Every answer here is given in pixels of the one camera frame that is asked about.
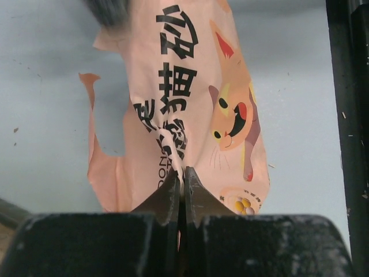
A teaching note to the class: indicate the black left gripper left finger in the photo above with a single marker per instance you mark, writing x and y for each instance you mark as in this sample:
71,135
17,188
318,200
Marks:
143,242

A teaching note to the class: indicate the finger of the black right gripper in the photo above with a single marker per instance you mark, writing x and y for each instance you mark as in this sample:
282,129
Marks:
110,14

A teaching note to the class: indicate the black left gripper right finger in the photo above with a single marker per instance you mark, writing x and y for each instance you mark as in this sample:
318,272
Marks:
222,243

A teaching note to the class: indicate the pink cat litter bag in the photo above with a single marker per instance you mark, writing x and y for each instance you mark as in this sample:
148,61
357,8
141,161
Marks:
191,104

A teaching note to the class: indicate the brown litter box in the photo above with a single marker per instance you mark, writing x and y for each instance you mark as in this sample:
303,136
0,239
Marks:
11,217

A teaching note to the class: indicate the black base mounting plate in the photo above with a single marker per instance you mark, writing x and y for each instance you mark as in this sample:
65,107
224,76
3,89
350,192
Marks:
348,34

